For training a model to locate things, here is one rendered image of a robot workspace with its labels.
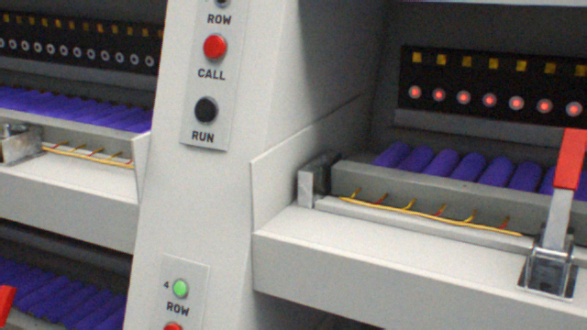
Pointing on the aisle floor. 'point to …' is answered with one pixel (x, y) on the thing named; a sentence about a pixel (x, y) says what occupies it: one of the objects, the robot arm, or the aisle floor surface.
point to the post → (245, 148)
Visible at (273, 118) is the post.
